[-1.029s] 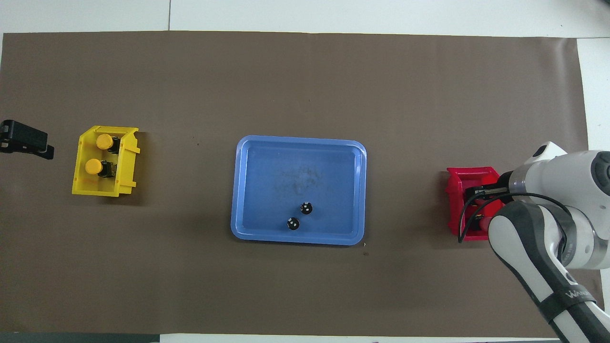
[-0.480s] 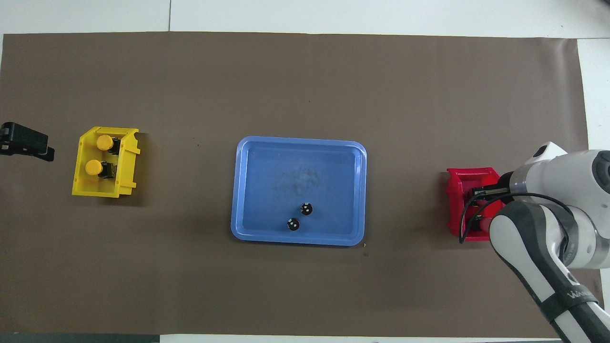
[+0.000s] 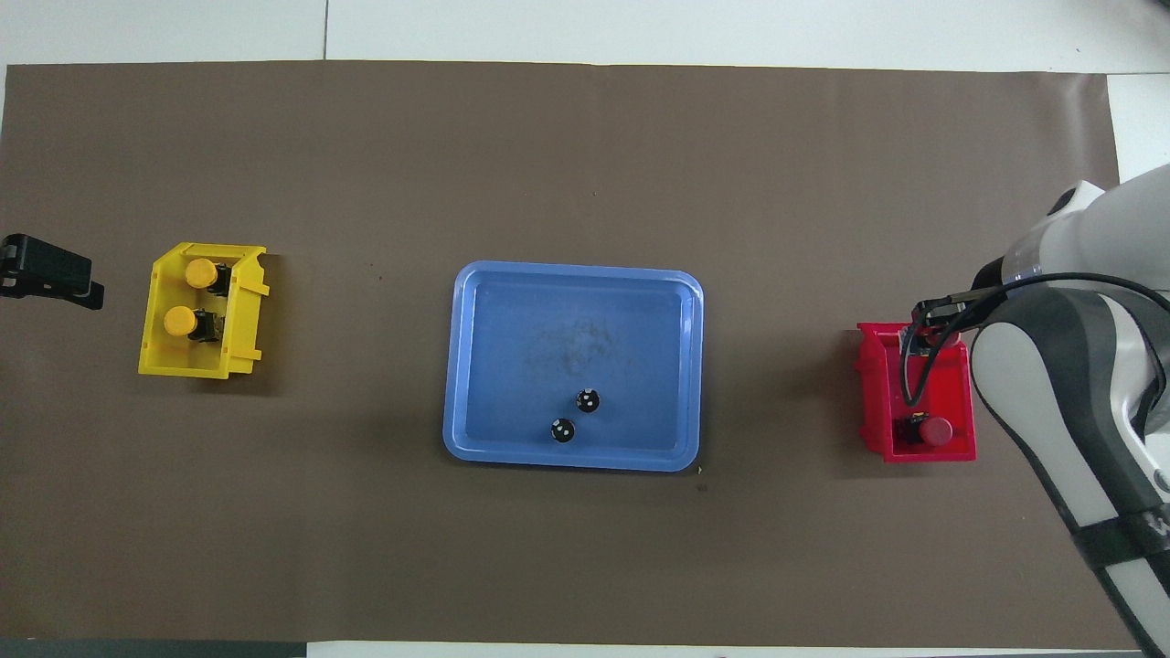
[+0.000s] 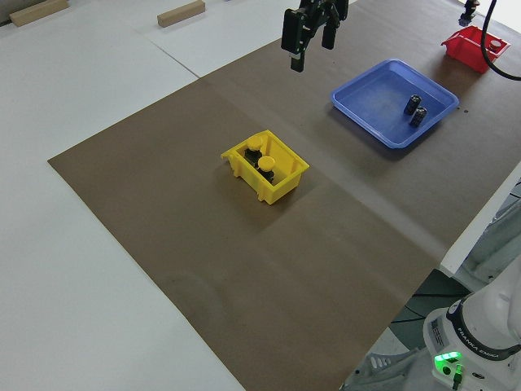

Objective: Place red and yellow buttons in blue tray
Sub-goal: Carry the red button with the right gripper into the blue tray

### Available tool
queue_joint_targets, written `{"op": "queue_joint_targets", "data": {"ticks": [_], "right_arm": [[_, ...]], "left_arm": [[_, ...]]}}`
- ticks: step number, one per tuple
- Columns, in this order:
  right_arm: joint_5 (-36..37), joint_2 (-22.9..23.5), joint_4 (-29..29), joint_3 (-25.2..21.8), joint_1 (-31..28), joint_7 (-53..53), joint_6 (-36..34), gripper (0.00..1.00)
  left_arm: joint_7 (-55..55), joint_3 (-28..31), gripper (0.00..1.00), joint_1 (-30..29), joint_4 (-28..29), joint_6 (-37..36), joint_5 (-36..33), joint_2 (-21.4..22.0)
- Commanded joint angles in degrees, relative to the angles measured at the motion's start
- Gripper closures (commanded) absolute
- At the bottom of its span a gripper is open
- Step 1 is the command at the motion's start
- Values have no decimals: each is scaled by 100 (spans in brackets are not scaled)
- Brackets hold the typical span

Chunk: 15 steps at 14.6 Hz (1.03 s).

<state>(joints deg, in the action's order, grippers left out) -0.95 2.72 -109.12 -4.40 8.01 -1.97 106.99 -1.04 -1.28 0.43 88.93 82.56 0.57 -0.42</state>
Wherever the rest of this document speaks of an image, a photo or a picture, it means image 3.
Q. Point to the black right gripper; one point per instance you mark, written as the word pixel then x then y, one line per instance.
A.
pixel 989 276

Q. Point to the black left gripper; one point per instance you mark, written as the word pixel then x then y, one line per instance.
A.
pixel 9 267

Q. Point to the yellow push button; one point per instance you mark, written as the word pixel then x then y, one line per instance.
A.
pixel 200 272
pixel 179 320

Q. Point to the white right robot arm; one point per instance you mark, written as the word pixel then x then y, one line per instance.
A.
pixel 1051 384

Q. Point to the blue plastic tray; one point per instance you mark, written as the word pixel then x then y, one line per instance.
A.
pixel 512 366

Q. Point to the red plastic bin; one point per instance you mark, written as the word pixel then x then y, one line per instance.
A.
pixel 875 407

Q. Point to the yellow plastic bin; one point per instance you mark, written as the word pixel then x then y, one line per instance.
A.
pixel 155 355

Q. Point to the black cylindrical capacitor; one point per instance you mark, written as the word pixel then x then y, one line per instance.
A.
pixel 563 429
pixel 588 399

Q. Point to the brown paper table mat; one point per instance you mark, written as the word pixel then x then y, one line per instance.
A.
pixel 366 548

